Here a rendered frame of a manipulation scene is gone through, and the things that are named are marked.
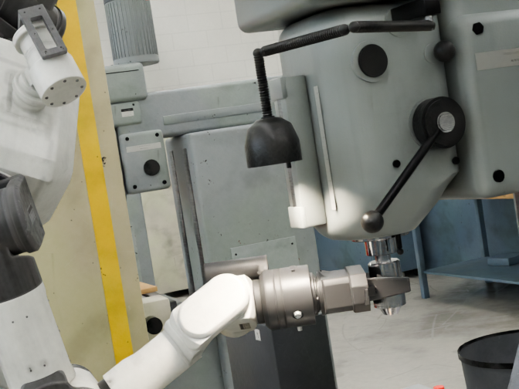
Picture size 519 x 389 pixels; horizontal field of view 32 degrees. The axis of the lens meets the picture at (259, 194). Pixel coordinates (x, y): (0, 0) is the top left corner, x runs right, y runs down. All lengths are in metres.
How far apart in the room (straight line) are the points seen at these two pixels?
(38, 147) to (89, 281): 1.66
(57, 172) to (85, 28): 1.69
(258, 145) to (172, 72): 9.63
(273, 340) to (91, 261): 1.32
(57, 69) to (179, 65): 9.54
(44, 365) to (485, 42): 0.74
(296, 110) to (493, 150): 0.28
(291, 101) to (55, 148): 0.34
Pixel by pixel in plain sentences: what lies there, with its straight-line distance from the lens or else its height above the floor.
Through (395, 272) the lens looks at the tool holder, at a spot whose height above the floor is 1.25.
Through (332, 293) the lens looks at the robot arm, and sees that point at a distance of 1.31.
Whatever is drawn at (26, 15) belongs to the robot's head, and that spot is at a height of 1.69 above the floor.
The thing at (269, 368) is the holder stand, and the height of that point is 1.04.
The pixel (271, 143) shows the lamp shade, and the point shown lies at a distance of 1.16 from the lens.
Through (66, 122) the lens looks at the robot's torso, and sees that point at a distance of 1.40.
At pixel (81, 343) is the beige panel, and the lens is 2.98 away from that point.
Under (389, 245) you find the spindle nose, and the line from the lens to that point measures 1.33.
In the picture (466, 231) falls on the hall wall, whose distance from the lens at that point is 8.48.
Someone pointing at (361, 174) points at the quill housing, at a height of 1.40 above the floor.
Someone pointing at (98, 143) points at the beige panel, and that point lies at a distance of 2.96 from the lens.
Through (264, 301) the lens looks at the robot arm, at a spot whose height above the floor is 1.24.
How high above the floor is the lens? 1.46
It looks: 3 degrees down
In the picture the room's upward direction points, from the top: 9 degrees counter-clockwise
